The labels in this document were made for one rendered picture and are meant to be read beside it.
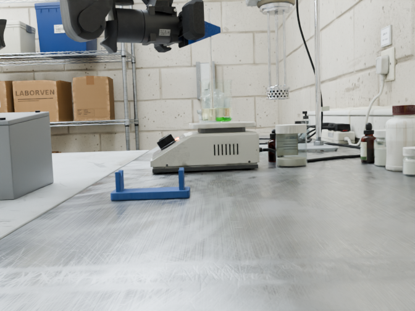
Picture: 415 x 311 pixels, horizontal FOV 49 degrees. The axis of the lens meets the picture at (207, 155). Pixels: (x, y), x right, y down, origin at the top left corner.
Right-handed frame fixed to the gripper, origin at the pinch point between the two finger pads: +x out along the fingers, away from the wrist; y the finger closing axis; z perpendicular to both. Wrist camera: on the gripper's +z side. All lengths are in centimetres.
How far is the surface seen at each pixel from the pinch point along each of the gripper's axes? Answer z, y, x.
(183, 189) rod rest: -25.1, -25.1, -15.7
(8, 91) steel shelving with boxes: 5, 242, -23
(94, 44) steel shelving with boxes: 35, 235, 32
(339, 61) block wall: 2, 55, 83
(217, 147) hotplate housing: -21.8, -4.3, -0.1
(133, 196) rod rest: -25.8, -22.7, -21.6
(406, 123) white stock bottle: -18.5, -25.5, 23.3
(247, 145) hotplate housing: -21.6, -6.3, 5.0
